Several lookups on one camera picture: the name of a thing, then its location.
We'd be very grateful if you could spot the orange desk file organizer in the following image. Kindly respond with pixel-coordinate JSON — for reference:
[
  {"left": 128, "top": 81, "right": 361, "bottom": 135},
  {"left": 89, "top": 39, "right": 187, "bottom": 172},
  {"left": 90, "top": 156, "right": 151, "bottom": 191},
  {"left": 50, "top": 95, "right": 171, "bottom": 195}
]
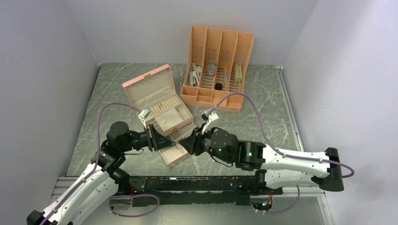
[{"left": 181, "top": 25, "right": 254, "bottom": 112}]

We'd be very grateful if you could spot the clear tape roll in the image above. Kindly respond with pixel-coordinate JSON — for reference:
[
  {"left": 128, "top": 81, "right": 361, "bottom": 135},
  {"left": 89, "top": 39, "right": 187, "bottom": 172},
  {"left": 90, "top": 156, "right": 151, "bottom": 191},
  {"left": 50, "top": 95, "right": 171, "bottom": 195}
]
[{"left": 206, "top": 63, "right": 217, "bottom": 77}]

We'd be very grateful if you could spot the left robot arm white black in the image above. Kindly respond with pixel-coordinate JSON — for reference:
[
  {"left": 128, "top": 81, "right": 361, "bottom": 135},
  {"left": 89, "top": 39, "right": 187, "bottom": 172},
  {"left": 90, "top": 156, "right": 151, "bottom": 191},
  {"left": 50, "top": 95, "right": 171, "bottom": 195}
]
[{"left": 27, "top": 121, "right": 176, "bottom": 225}]

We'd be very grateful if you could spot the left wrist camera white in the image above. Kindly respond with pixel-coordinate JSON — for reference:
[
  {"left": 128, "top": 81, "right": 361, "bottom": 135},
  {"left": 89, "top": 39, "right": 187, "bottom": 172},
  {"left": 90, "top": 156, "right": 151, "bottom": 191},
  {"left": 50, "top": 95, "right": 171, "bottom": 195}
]
[{"left": 138, "top": 108, "right": 151, "bottom": 121}]

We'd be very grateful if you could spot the orange capped tube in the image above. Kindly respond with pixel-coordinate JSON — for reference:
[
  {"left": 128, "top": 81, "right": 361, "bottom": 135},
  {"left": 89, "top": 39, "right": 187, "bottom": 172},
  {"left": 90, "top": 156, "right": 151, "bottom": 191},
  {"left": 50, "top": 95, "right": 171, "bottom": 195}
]
[{"left": 223, "top": 66, "right": 229, "bottom": 83}]

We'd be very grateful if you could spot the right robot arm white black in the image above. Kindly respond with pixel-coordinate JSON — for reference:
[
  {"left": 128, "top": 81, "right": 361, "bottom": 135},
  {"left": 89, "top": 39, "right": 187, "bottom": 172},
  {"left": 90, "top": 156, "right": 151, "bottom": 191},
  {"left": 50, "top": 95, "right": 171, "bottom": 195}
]
[{"left": 178, "top": 127, "right": 344, "bottom": 194}]

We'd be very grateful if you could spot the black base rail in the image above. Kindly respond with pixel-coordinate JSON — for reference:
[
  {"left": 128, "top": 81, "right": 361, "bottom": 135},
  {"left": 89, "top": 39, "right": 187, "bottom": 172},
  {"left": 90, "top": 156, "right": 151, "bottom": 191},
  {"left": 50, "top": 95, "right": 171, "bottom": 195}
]
[{"left": 116, "top": 175, "right": 283, "bottom": 207}]

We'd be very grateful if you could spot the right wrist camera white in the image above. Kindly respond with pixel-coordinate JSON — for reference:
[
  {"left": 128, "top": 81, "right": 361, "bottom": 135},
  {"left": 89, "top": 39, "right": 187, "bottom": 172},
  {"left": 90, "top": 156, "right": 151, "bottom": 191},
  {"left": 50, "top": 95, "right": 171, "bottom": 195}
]
[{"left": 201, "top": 110, "right": 219, "bottom": 135}]

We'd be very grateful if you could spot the grey stapler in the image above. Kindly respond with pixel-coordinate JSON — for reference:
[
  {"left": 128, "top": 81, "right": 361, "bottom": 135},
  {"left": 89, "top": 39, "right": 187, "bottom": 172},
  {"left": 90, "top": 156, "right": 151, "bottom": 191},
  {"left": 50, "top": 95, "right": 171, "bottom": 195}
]
[{"left": 188, "top": 62, "right": 202, "bottom": 87}]

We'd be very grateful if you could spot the pink jewelry box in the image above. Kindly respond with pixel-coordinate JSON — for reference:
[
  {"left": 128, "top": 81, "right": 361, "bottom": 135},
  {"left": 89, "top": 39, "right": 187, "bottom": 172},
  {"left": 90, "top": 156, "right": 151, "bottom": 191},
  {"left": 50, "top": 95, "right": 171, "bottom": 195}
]
[{"left": 122, "top": 64, "right": 199, "bottom": 166}]

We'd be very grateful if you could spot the aluminium frame rail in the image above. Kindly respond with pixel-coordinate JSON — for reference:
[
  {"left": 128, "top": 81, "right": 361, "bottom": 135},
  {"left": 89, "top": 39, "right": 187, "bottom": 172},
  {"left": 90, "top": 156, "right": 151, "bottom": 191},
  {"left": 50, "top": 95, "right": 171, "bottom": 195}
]
[{"left": 51, "top": 175, "right": 100, "bottom": 199}]

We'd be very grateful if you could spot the black round cap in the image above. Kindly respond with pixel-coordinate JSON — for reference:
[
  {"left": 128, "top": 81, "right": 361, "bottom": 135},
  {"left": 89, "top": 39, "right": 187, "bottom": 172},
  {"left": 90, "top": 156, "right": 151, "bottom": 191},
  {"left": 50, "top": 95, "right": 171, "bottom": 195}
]
[{"left": 214, "top": 83, "right": 223, "bottom": 90}]

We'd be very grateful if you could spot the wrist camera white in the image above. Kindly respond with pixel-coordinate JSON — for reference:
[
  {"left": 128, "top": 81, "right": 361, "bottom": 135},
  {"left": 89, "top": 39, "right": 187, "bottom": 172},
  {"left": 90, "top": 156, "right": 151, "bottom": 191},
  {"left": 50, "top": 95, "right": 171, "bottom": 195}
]
[
  {"left": 201, "top": 110, "right": 219, "bottom": 135},
  {"left": 138, "top": 108, "right": 151, "bottom": 121}
]

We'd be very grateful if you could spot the green rectangular box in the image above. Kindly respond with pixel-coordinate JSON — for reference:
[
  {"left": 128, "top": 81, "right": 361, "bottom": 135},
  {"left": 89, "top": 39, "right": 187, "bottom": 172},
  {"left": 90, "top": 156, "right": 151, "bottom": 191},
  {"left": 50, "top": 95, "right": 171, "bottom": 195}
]
[{"left": 235, "top": 63, "right": 243, "bottom": 83}]

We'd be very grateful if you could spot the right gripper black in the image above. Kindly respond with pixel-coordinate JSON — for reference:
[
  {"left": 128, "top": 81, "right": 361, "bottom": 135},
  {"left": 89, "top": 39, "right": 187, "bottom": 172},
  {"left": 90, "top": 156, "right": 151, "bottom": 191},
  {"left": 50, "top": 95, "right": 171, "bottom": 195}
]
[{"left": 179, "top": 123, "right": 233, "bottom": 164}]

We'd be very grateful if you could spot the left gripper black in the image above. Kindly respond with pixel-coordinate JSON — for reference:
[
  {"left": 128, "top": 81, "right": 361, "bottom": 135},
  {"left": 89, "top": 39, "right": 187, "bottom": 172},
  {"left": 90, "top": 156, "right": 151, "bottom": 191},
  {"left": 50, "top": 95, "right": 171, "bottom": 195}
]
[{"left": 119, "top": 123, "right": 175, "bottom": 152}]

